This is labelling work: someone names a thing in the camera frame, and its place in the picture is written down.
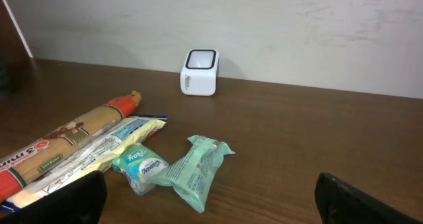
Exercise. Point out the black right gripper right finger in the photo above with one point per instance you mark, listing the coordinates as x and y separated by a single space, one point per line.
338 202

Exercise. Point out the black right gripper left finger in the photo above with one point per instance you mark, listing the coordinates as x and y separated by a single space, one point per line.
80 202

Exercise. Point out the yellow noodle packet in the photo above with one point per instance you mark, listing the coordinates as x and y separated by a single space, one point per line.
97 155

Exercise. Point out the teal Kleenex tissue pack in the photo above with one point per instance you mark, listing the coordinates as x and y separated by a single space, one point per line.
139 164

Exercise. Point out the orange spaghetti packet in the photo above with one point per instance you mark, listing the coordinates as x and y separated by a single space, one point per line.
25 165

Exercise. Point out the mint green wipes pack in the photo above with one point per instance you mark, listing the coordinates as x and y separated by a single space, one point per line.
191 176

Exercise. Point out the white barcode scanner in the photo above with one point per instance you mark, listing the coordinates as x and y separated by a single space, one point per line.
198 76

